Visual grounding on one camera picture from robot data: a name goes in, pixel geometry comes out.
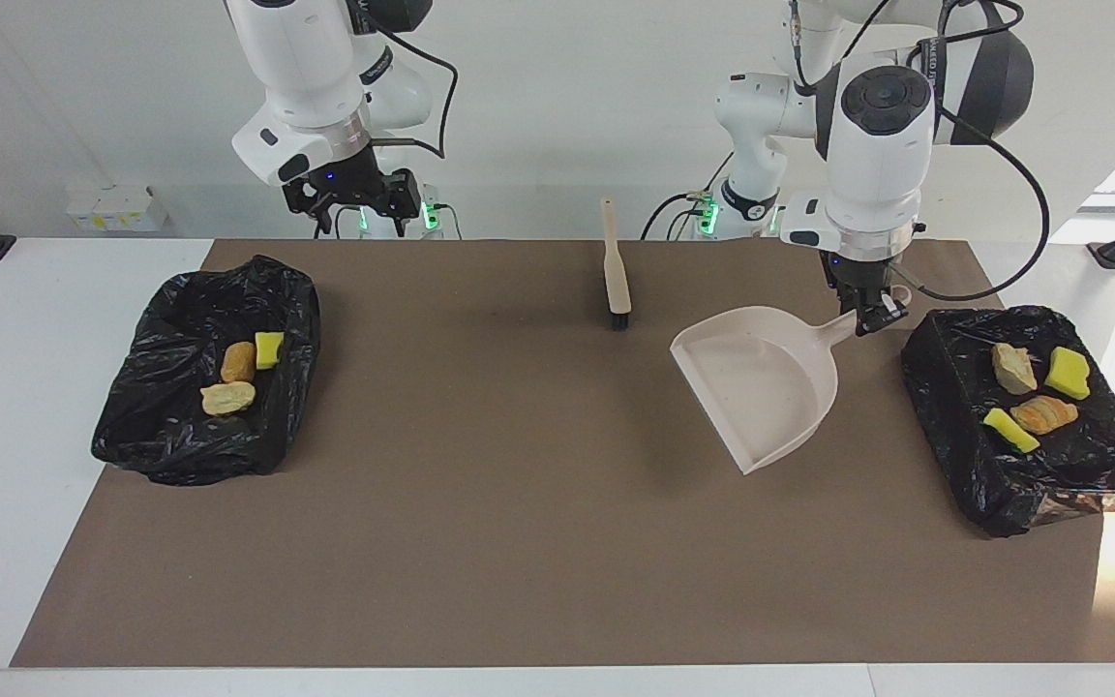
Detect brown table mat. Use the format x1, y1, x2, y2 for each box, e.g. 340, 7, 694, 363
11, 239, 1115, 669

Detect orange brown bread roll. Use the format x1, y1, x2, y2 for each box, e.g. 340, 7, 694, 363
220, 341, 257, 384

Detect toy croissant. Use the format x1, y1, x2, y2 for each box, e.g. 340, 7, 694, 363
200, 381, 257, 417

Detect beige hand brush black bristles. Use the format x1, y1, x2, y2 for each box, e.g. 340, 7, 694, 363
600, 197, 633, 332

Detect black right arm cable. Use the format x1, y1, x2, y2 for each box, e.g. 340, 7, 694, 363
354, 0, 462, 161

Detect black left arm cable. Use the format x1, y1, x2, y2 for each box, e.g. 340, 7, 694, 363
790, 0, 1052, 303

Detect black left base cables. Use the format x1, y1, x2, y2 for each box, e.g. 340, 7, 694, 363
640, 150, 738, 241

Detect black base cables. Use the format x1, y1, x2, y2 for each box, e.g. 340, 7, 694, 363
335, 198, 464, 241
640, 150, 738, 241

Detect black trash bag bin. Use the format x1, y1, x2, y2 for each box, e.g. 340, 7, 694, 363
91, 255, 322, 487

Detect black bag over cardboard box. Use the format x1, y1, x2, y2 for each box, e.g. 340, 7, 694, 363
900, 305, 1115, 539

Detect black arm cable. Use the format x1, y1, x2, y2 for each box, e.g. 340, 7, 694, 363
790, 0, 1052, 303
354, 0, 462, 161

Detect white wall box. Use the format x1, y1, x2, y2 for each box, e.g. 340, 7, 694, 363
66, 184, 169, 233

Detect beige pastry piece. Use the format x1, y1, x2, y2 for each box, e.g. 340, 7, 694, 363
1010, 394, 1080, 436

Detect beige plastic dustpan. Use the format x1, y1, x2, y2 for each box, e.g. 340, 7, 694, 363
669, 285, 913, 476

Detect black right base cables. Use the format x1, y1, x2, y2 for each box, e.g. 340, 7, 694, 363
335, 198, 464, 241

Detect pale beige bread chunk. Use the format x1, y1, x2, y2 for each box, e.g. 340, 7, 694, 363
990, 342, 1040, 396

